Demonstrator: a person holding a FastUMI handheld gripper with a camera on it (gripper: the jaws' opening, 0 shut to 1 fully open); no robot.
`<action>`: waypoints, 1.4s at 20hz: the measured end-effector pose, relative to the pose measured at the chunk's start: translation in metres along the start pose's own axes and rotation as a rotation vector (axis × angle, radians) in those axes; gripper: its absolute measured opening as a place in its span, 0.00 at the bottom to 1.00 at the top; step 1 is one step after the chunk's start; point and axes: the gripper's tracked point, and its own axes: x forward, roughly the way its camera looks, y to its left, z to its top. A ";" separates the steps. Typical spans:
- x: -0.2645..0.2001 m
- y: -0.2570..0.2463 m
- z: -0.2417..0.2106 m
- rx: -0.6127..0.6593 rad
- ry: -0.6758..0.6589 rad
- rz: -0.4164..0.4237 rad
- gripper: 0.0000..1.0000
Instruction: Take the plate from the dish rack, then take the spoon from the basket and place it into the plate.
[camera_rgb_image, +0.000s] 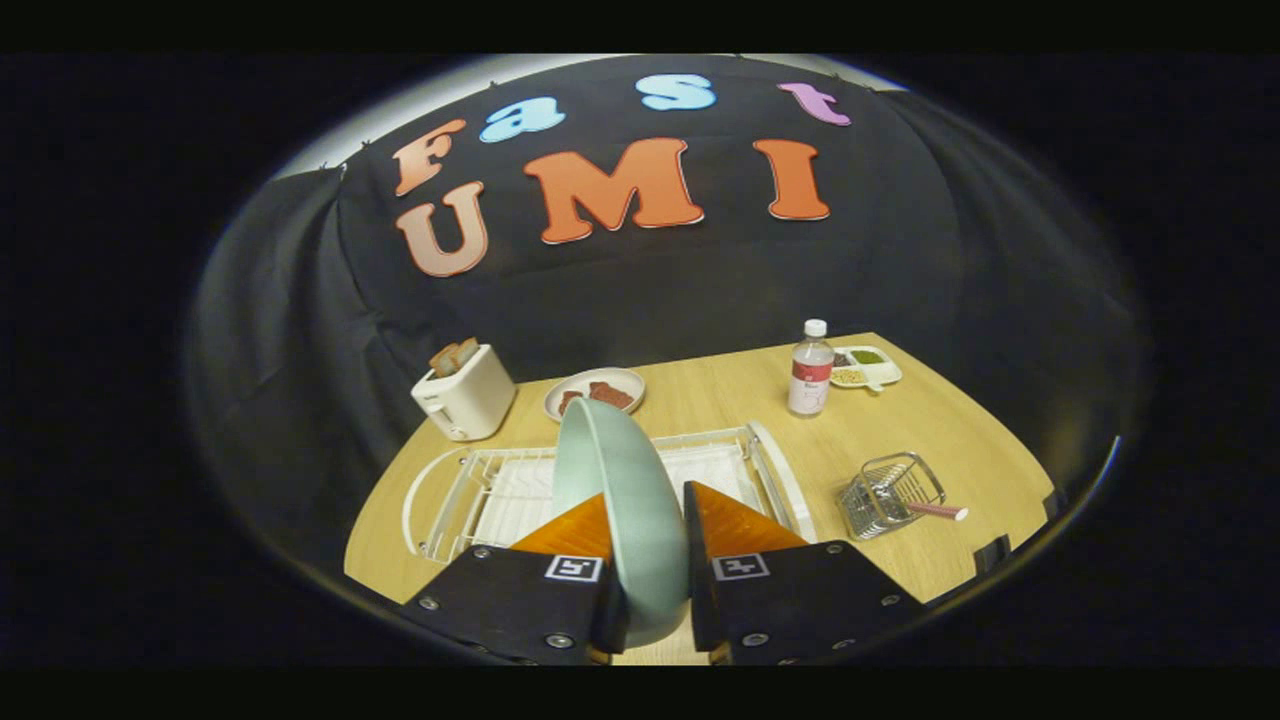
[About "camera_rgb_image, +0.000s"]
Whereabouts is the clear bottle red label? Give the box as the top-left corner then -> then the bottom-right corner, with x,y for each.
787,319 -> 836,418

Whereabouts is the white wire dish rack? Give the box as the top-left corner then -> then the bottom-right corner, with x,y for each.
402,420 -> 818,566

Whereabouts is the metal wire basket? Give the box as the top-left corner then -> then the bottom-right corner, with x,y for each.
838,452 -> 947,542

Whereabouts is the small beige plate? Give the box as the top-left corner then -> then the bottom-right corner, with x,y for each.
544,367 -> 647,423

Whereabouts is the white toaster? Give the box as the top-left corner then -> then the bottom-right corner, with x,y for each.
411,344 -> 518,442

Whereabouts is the white divided snack tray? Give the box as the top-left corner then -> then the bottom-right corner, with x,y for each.
830,345 -> 903,393

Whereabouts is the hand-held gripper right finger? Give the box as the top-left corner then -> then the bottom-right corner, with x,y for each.
683,481 -> 926,666

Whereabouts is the light green plate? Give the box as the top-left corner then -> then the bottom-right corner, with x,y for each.
552,397 -> 693,649

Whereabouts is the black backdrop cloth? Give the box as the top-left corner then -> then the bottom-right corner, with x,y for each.
185,55 -> 1146,561

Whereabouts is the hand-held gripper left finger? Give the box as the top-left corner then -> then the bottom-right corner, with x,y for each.
405,492 -> 633,666

